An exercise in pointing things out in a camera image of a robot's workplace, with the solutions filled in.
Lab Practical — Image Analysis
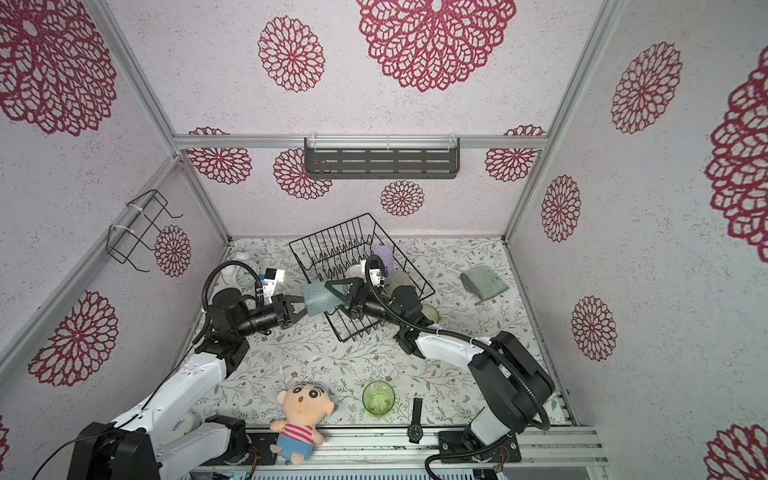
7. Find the frosted pale green cup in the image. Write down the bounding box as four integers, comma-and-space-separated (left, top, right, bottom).
385, 271, 414, 296

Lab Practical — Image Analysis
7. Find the plush doll striped shirt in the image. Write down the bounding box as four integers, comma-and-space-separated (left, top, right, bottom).
270, 383, 335, 465

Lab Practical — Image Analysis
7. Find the black wristwatch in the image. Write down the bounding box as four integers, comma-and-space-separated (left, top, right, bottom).
407, 397, 423, 444

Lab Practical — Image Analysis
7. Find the grey wall shelf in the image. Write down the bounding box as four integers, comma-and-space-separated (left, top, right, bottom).
304, 137, 461, 180

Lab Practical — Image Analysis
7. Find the bright green short cup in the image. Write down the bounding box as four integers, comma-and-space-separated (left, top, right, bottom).
362, 381, 396, 416

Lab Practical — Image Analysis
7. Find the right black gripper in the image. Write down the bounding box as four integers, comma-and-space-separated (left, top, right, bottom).
332, 283, 410, 334

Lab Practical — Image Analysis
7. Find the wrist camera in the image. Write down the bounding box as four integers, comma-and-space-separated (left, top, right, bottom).
365, 263, 387, 287
260, 268, 285, 305

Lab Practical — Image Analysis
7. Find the teal plastic cup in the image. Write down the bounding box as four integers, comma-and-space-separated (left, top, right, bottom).
301, 282, 348, 317

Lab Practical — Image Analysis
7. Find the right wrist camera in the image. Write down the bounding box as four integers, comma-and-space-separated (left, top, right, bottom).
365, 263, 387, 287

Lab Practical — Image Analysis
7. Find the green folded cloth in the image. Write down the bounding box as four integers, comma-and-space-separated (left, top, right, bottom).
460, 265, 509, 304

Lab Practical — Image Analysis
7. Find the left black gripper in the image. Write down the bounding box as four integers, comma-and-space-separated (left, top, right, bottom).
237, 293, 319, 338

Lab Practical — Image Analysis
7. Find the white mug red inside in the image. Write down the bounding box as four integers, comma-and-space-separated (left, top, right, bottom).
345, 263, 365, 280

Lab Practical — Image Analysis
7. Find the tall light green cup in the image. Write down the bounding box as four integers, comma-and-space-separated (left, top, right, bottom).
421, 304, 441, 325

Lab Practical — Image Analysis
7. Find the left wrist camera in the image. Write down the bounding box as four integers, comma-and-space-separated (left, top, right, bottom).
260, 268, 285, 305

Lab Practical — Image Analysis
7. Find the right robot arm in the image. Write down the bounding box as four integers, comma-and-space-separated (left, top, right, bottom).
323, 278, 555, 446

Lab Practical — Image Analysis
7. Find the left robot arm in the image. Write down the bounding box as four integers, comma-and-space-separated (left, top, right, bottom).
67, 288, 307, 479

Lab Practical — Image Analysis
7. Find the black wire wall basket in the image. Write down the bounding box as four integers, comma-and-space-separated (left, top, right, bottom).
105, 189, 183, 273

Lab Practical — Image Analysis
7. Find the black wire dish rack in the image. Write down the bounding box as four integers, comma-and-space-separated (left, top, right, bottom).
289, 213, 435, 342

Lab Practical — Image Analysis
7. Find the lilac plastic cup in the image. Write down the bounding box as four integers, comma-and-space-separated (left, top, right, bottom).
374, 245, 395, 279

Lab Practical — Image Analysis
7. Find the white alarm clock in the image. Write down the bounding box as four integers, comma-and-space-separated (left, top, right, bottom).
221, 251, 259, 289

